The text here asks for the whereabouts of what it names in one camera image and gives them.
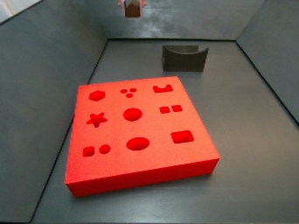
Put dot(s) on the red foam shape board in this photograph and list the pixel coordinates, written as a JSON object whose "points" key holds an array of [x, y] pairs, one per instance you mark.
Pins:
{"points": [[137, 135]]}

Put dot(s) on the brown three prong object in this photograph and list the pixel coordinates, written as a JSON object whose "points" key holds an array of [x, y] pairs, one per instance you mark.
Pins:
{"points": [[132, 8]]}

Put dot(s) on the black curved fixture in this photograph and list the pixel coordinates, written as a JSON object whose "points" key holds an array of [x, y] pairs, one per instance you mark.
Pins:
{"points": [[183, 58]]}

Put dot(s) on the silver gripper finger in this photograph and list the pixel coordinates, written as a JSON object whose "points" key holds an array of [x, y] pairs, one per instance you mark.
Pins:
{"points": [[141, 6], [121, 4]]}

